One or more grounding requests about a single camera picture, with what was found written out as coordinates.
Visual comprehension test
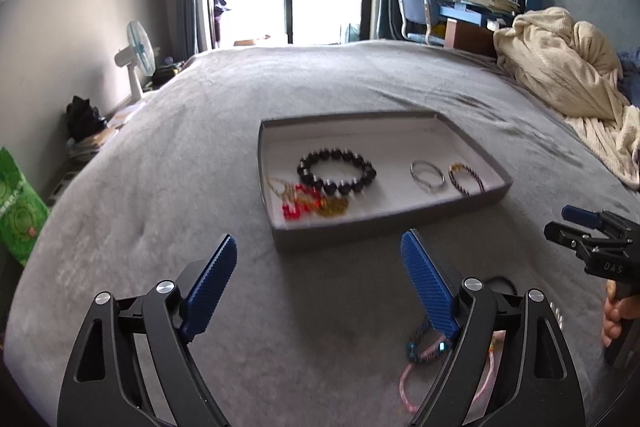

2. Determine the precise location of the black bag on floor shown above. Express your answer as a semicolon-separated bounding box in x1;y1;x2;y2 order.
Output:
66;95;107;142

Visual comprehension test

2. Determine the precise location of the white standing fan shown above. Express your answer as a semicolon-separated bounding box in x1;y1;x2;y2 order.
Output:
114;20;156;103

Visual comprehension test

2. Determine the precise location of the right hand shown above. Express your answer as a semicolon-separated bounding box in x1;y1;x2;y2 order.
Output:
602;280;640;347

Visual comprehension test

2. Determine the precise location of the blue desk chair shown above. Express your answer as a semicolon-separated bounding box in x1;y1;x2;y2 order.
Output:
398;0;446;46

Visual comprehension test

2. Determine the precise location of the black bead bracelet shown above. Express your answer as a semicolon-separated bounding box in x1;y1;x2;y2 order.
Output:
296;146;378;197

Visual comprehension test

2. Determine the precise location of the grey bed cover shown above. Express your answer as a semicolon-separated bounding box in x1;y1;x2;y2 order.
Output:
4;41;639;426

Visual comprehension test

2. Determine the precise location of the pearl hair clip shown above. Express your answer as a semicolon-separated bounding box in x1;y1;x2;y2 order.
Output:
549;301;563;329

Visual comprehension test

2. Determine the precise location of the green plastic bag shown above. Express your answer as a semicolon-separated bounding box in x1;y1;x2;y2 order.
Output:
0;147;50;267

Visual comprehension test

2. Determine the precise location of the beige blanket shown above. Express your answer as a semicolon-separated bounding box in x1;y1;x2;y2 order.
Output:
494;6;639;190

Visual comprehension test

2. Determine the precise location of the red and gold bracelet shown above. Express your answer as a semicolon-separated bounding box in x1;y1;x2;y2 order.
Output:
264;175;350;223

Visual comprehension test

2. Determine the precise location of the grey jewelry tray box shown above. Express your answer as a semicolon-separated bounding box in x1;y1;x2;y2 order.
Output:
257;110;513;253

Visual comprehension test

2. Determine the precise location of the pink cord bracelet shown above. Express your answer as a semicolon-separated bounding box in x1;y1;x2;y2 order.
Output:
398;329;507;415

